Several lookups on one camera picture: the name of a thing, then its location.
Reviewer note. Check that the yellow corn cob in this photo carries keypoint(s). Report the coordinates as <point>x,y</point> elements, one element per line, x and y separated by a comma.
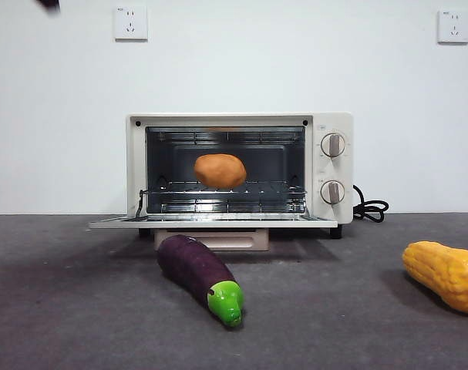
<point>445,275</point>

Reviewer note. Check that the oven timer knob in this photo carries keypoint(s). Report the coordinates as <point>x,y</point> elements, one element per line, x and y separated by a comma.
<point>332,192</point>

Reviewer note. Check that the white Toshiba toaster oven body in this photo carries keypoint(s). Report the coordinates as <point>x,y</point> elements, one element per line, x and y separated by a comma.
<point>334,169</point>

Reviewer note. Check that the brown potato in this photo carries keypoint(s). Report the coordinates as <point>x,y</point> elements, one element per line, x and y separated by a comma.
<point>220,171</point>

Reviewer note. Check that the oven temperature knob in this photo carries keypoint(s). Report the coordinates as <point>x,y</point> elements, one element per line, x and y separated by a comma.
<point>334,145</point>

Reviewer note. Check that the white wall socket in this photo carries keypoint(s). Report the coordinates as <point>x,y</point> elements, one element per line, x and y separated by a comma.
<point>131,23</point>
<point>453,27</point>

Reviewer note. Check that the purple eggplant with green stem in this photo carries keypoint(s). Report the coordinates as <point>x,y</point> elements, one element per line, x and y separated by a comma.
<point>195,270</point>

